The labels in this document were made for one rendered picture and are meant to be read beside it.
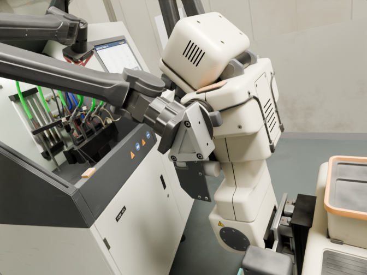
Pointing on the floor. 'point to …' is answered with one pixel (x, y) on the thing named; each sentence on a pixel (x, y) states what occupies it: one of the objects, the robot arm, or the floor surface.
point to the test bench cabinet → (66, 247)
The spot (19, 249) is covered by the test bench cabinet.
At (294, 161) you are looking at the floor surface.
